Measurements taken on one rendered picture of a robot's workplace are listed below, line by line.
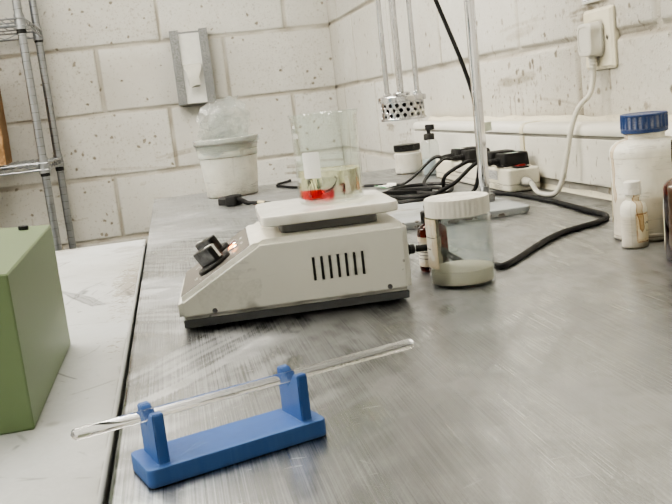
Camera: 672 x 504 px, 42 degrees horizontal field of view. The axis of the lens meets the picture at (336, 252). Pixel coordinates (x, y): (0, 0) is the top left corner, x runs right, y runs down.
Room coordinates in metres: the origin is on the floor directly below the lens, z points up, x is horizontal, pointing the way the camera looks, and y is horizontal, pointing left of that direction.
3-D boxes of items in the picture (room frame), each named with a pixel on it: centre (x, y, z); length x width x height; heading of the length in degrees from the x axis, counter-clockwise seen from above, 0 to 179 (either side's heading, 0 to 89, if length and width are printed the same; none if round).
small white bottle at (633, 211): (0.86, -0.30, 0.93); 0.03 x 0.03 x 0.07
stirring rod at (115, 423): (0.45, 0.05, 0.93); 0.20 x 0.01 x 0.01; 118
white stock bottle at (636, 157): (0.91, -0.33, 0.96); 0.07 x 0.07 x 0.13
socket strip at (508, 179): (1.60, -0.28, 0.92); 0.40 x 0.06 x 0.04; 10
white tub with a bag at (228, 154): (1.91, 0.21, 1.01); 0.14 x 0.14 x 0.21
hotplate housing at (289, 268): (0.79, 0.03, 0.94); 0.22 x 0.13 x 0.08; 96
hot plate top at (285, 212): (0.79, 0.01, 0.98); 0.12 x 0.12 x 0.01; 6
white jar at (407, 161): (1.96, -0.18, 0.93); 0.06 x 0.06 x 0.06
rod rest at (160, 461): (0.44, 0.07, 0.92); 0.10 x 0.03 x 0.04; 118
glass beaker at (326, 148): (0.80, 0.00, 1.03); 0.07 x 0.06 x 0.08; 12
